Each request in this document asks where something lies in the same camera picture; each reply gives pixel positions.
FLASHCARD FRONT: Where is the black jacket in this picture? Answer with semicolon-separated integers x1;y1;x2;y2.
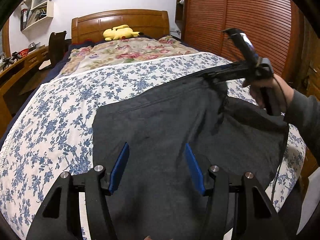
93;76;289;239

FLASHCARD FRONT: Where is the person's right hand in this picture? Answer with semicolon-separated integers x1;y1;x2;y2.
242;74;294;113

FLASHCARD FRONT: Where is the person's left hand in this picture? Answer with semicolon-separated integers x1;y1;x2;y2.
144;236;173;240

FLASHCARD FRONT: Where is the wooden louvered wardrobe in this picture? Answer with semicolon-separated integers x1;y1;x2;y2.
175;0;319;96

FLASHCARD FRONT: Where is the blue floral white bedspread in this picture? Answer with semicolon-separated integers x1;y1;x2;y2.
1;52;306;239

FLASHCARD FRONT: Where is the red floral beige quilt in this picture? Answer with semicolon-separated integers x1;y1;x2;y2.
58;35;197;77

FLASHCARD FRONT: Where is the yellow plush toy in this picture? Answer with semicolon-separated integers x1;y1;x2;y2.
103;24;144;41

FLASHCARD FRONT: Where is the long wooden desk cabinet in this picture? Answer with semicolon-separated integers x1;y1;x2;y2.
1;46;49;135

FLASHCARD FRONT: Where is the dark wooden chair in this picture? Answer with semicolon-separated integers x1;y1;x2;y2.
39;31;67;70

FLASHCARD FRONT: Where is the wooden headboard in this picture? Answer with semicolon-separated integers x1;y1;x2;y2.
71;9;170;44

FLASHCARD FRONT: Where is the red basket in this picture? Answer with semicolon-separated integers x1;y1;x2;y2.
19;48;29;57

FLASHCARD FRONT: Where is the white wall bookshelf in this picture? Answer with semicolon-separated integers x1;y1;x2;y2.
20;0;54;32

